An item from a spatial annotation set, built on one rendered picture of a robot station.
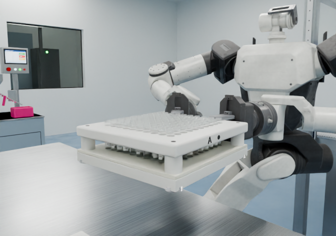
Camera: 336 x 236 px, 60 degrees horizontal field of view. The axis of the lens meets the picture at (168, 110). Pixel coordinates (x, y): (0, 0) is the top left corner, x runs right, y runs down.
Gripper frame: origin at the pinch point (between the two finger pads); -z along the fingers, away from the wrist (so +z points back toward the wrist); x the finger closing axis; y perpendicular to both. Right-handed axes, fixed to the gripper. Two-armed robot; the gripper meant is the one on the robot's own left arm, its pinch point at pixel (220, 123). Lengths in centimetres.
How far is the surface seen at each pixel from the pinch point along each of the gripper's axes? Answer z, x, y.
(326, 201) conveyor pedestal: 139, 64, 21
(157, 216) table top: -14.5, 18.1, 4.1
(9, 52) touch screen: 27, -33, 266
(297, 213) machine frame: 119, 69, 30
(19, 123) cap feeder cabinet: 23, 30, 228
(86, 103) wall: 223, 40, 499
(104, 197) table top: -17.7, 18.1, 19.3
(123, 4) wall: 311, -168, 498
